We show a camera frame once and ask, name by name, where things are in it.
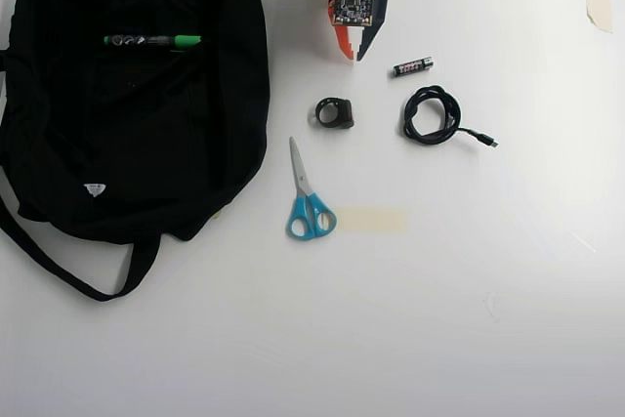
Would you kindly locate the dark navy gripper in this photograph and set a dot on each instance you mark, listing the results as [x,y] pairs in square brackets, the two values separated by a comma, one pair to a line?
[372,41]

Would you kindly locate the beige masking tape strip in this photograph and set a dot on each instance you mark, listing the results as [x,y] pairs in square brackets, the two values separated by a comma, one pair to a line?
[599,2]
[371,221]

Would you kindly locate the black fabric bag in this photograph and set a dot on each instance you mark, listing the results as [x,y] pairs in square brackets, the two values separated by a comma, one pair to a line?
[137,119]

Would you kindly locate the green black marker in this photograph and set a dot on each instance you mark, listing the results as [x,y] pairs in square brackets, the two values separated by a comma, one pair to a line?
[146,40]

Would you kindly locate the bare camera circuit board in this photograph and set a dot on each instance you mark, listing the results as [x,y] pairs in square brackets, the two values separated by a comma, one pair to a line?
[352,6]

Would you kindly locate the black AAA battery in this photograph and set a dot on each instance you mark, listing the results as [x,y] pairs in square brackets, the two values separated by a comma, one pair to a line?
[412,68]

